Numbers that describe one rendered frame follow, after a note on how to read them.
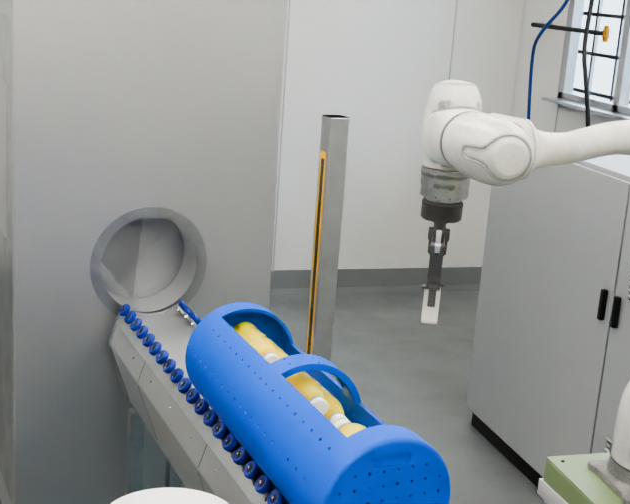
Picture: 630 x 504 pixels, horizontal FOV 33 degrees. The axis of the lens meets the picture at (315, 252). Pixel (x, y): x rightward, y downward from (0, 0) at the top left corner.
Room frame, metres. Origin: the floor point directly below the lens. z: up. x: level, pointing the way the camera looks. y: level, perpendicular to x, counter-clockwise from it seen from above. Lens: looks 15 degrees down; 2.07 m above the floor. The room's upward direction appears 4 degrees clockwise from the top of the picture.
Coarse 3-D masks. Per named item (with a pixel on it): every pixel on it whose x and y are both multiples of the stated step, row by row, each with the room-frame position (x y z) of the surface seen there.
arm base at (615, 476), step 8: (592, 464) 2.14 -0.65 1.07; (600, 464) 2.13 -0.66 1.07; (608, 464) 2.11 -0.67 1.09; (616, 464) 2.07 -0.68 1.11; (600, 472) 2.11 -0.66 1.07; (608, 472) 2.09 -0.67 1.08; (616, 472) 2.07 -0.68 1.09; (624, 472) 2.05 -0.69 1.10; (608, 480) 2.08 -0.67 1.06; (616, 480) 2.06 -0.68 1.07; (624, 480) 2.05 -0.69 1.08; (616, 488) 2.05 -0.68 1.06; (624, 488) 2.03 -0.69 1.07; (624, 496) 2.01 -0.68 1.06
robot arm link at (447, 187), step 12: (420, 180) 1.86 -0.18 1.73; (432, 180) 1.83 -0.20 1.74; (444, 180) 1.82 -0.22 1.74; (456, 180) 1.82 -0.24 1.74; (468, 180) 1.84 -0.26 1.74; (420, 192) 1.85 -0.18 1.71; (432, 192) 1.83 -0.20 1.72; (444, 192) 1.82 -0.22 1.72; (456, 192) 1.82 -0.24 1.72; (468, 192) 1.85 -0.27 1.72
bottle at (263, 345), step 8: (240, 328) 2.54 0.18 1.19; (248, 328) 2.53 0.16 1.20; (256, 328) 2.54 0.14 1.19; (248, 336) 2.49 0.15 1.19; (256, 336) 2.48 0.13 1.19; (264, 336) 2.48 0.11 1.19; (256, 344) 2.44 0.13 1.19; (264, 344) 2.43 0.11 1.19; (272, 344) 2.45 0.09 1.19; (264, 352) 2.42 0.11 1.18; (272, 352) 2.42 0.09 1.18
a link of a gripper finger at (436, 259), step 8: (432, 248) 1.81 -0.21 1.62; (440, 248) 1.80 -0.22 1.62; (432, 256) 1.82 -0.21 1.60; (440, 256) 1.81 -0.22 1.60; (432, 264) 1.82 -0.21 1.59; (440, 264) 1.82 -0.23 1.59; (432, 272) 1.82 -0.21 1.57; (440, 272) 1.82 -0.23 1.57; (432, 280) 1.83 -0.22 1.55; (440, 280) 1.82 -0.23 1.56; (432, 288) 1.83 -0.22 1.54
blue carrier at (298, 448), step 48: (192, 336) 2.56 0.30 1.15; (240, 336) 2.41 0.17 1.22; (288, 336) 2.62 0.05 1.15; (240, 384) 2.24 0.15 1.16; (288, 384) 2.13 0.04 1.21; (336, 384) 2.37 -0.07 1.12; (240, 432) 2.19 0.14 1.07; (288, 432) 1.99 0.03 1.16; (336, 432) 1.90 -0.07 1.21; (384, 432) 1.87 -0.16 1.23; (288, 480) 1.93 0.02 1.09; (336, 480) 1.79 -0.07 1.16; (384, 480) 1.83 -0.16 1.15; (432, 480) 1.88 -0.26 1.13
